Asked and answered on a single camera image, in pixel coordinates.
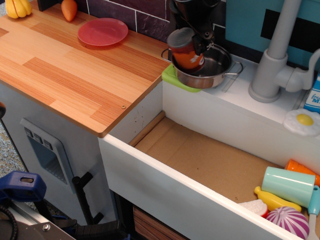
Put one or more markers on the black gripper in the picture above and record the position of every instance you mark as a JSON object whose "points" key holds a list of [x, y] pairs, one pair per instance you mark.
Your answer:
{"points": [[202, 25]]}

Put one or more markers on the orange toy soup can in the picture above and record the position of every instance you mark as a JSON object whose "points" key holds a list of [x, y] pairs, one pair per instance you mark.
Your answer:
{"points": [[180, 42]]}

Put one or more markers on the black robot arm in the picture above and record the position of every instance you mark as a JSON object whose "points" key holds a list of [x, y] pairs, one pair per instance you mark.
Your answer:
{"points": [[186, 7]]}

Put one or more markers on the green plastic sponge holder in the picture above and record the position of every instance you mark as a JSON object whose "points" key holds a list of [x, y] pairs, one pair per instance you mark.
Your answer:
{"points": [[169, 76]]}

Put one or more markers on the grey toy faucet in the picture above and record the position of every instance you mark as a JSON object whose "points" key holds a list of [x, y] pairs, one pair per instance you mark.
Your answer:
{"points": [[273, 72]]}

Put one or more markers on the red plastic plate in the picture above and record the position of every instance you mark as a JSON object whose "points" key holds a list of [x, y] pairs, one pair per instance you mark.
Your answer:
{"points": [[102, 32]]}

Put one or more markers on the white toy sink basin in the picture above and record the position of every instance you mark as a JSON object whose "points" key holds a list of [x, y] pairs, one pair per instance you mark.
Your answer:
{"points": [[181, 163]]}

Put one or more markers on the toy fried egg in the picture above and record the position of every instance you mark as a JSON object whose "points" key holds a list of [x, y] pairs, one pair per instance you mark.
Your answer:
{"points": [[302, 122]]}

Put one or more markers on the blue toy milk carton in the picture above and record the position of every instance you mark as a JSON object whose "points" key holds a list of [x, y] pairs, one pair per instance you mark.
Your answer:
{"points": [[312, 102]]}

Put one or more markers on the orange toy fruit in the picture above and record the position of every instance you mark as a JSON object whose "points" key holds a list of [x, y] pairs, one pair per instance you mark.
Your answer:
{"points": [[69, 9]]}

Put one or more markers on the orange toy carrot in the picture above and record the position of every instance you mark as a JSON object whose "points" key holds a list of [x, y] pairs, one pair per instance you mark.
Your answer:
{"points": [[295, 166]]}

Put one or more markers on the wooden toy kitchen counter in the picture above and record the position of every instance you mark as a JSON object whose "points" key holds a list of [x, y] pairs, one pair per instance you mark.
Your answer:
{"points": [[42, 58]]}

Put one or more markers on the white red toy slice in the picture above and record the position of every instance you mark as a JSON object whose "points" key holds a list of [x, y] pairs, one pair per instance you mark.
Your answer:
{"points": [[256, 206]]}

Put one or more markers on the yellow toy banana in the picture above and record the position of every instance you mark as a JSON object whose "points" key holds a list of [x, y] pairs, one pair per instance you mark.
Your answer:
{"points": [[273, 202]]}

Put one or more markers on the mint green plastic cup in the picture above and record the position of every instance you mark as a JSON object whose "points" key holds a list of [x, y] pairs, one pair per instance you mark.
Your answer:
{"points": [[295, 187]]}

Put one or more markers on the grey oven control panel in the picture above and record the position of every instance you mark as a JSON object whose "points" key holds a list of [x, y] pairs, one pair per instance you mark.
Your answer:
{"points": [[50, 153]]}

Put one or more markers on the yellow toy bell pepper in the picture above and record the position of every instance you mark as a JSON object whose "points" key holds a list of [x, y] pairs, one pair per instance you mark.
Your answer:
{"points": [[18, 8]]}

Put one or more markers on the purple toy onion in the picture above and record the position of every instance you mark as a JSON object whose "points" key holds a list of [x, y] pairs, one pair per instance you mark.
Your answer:
{"points": [[291, 220]]}

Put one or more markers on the teal wooden toy spatula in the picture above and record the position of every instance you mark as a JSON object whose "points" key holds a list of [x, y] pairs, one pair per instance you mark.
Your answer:
{"points": [[313, 212]]}

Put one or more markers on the blue clamp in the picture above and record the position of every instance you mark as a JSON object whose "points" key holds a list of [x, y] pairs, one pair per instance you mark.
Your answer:
{"points": [[22, 186]]}

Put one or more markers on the steel pot with handles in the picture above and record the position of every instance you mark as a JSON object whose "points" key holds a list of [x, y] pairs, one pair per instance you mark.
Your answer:
{"points": [[218, 64]]}

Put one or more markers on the black oven door handle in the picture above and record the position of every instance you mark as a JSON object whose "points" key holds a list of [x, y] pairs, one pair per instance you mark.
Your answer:
{"points": [[79, 183]]}

